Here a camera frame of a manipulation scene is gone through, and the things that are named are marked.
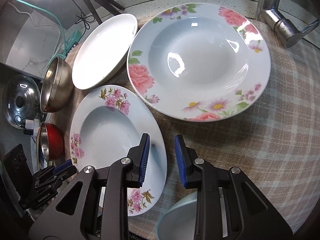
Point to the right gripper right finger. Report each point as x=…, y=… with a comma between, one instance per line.
x=185, y=157

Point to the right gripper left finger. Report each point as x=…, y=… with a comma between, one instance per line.
x=139, y=158

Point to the large floral soup plate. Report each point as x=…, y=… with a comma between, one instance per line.
x=108, y=122

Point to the large steel mixing bowl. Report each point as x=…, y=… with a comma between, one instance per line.
x=57, y=86

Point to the white plate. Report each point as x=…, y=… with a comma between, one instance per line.
x=104, y=51

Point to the small floral soup plate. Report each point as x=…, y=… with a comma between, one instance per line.
x=199, y=62

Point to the chrome kitchen faucet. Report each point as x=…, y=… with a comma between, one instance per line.
x=267, y=12

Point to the small steel red bowl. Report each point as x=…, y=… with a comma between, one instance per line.
x=50, y=142

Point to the light blue ceramic bowl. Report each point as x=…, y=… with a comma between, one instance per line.
x=179, y=221

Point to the white power plug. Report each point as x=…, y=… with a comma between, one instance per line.
x=31, y=127

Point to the checked table cloth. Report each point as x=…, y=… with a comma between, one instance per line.
x=275, y=142

